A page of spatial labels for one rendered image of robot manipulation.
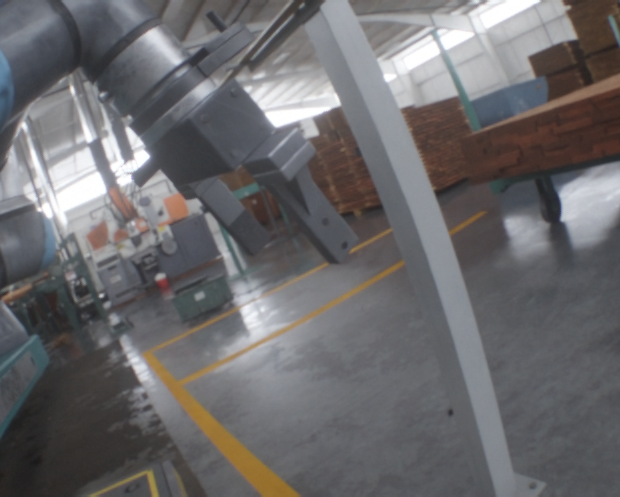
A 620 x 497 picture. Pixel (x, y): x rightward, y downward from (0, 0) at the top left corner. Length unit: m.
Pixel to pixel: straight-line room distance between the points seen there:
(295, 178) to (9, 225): 0.65
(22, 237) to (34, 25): 0.60
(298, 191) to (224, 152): 0.06
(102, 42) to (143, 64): 0.04
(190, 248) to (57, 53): 9.12
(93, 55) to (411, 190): 0.50
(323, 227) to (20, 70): 0.24
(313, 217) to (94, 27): 0.22
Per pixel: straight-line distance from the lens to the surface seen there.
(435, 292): 0.73
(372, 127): 0.70
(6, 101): 0.31
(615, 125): 1.93
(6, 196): 0.90
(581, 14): 10.10
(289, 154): 0.30
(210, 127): 0.32
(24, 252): 0.88
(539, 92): 8.12
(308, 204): 0.33
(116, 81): 0.36
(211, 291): 4.13
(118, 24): 0.36
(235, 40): 0.39
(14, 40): 0.32
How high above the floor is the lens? 0.74
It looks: 6 degrees down
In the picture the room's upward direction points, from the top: 22 degrees counter-clockwise
